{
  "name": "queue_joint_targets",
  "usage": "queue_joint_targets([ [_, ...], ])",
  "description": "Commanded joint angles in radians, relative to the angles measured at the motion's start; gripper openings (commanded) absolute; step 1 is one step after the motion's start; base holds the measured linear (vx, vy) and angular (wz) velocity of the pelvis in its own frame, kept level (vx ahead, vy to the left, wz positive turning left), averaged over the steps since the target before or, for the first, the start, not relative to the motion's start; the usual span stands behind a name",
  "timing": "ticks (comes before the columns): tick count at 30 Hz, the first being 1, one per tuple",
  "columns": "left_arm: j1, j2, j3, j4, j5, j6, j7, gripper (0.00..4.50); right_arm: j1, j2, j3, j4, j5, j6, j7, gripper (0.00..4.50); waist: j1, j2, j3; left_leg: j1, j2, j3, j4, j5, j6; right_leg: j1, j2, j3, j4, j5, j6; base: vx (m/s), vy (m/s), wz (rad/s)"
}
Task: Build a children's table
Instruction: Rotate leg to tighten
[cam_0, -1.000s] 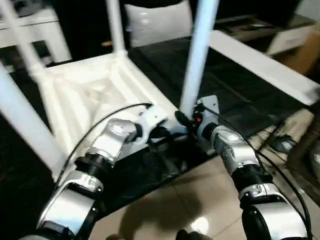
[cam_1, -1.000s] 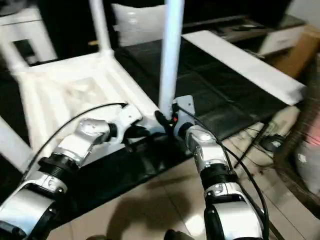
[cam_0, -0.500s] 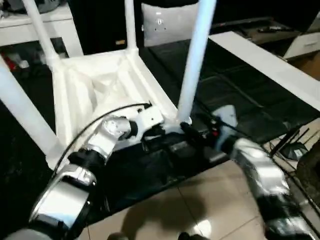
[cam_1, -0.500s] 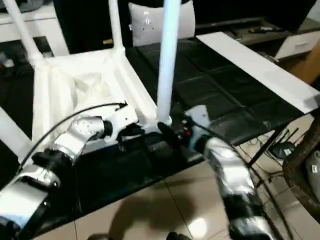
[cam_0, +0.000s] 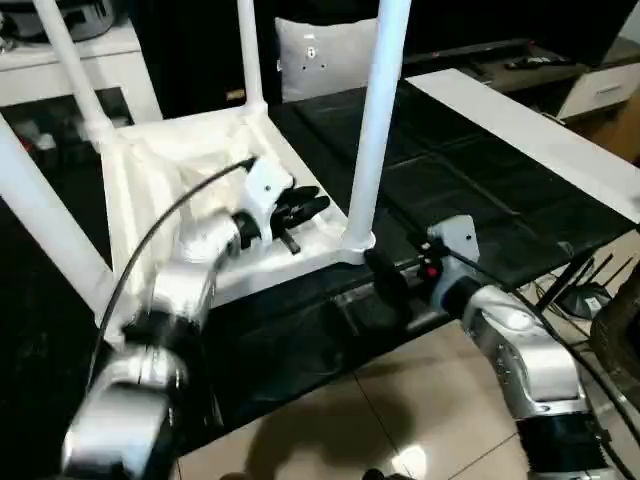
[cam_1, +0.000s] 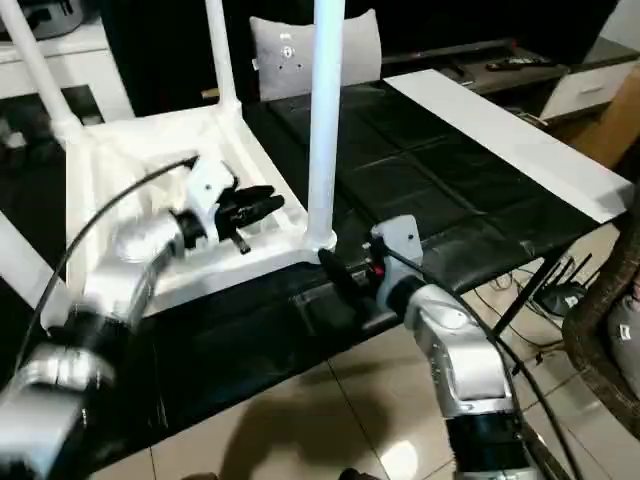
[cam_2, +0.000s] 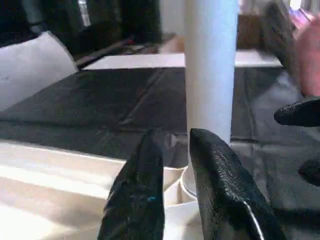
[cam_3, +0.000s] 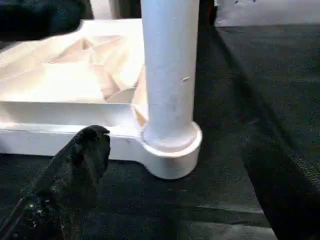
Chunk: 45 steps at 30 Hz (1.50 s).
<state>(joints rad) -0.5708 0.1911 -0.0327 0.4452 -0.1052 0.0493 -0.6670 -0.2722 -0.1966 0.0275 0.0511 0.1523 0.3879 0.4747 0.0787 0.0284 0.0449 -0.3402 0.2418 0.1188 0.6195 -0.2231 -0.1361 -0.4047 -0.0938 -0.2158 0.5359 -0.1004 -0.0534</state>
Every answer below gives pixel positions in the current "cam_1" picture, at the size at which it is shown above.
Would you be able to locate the white plastic table leg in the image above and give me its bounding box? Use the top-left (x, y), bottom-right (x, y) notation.
top-left (0, 0), bottom-right (85, 142)
top-left (0, 209), bottom-right (70, 321)
top-left (303, 0), bottom-right (347, 254)
top-left (206, 0), bottom-right (245, 115)

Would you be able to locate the white plastic table top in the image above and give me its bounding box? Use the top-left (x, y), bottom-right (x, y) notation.
top-left (42, 102), bottom-right (340, 334)

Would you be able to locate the grey cushion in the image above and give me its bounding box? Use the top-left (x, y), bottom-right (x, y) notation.
top-left (248, 10), bottom-right (385, 103)

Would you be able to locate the black router with antennas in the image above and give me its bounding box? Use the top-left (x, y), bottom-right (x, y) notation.
top-left (533, 252), bottom-right (595, 317)

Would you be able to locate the white flat board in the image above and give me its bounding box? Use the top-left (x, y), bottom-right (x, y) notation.
top-left (381, 68), bottom-right (635, 225)

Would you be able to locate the white glass-door cabinet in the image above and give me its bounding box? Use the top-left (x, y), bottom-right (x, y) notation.
top-left (0, 19), bottom-right (135, 127)

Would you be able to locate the black remote control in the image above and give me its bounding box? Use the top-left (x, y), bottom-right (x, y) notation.
top-left (486, 56), bottom-right (555, 72)

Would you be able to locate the grey helmet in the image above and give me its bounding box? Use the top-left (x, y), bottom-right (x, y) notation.
top-left (17, 0), bottom-right (103, 41)

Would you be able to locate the dark low tv cabinet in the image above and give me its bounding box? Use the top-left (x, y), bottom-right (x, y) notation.
top-left (381, 37), bottom-right (640, 122)

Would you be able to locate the brown cardboard box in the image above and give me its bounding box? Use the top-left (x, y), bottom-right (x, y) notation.
top-left (553, 63), bottom-right (640, 172)

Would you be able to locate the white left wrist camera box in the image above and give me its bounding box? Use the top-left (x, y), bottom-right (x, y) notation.
top-left (185, 156), bottom-right (240, 247)

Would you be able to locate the black metal frame bar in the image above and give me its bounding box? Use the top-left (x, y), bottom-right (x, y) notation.
top-left (491, 254), bottom-right (547, 337)

